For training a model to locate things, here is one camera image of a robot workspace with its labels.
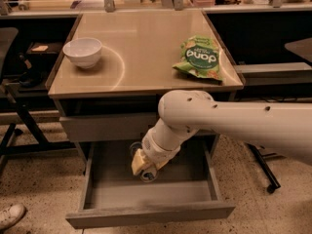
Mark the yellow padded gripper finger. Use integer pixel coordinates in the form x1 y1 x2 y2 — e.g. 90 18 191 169
155 160 169 171
132 148 153 176

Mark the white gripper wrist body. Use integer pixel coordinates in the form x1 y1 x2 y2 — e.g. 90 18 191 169
142 129 180 164

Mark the silver blue redbull can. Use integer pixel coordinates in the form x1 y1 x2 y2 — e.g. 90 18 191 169
130 142 158 182

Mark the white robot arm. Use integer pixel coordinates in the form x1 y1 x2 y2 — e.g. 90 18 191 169
132 90 312 180

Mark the open grey middle drawer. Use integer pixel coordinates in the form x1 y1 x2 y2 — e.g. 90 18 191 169
66 138 235 229

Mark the closed grey top drawer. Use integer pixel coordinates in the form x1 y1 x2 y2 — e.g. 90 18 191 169
59 113 158 142

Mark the grey drawer cabinet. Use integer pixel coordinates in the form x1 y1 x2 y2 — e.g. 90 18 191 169
49 9 243 157

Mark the green dang chips bag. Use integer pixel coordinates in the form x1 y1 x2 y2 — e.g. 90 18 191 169
173 35 222 82

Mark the black wheeled stand leg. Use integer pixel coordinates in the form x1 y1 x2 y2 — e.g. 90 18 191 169
248 144 281 194

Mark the white ceramic bowl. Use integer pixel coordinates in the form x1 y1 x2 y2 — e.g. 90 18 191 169
62 37 102 69

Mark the white sneaker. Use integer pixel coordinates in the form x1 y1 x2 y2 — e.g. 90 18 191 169
0 204 26 230

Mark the black office chair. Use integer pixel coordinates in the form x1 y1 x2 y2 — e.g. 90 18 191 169
0 27 19 83

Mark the black table frame leg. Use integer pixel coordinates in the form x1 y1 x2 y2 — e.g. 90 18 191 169
0 81 77 177

